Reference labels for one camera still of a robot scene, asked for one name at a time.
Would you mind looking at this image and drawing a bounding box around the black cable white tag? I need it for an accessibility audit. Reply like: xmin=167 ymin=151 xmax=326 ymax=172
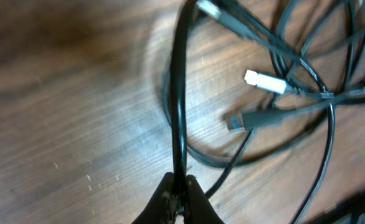
xmin=196 ymin=0 xmax=365 ymax=224

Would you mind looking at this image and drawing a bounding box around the black usb cable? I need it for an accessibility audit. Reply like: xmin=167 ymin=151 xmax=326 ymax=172
xmin=222 ymin=0 xmax=365 ymax=169

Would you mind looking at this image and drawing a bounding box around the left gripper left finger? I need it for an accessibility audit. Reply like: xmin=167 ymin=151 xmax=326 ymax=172
xmin=132 ymin=172 xmax=177 ymax=224

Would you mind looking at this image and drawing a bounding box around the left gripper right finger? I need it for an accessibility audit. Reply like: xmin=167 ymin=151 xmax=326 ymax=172
xmin=183 ymin=175 xmax=224 ymax=224

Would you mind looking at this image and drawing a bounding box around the black cable silver plug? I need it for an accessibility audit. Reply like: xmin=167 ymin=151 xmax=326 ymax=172
xmin=162 ymin=0 xmax=329 ymax=215

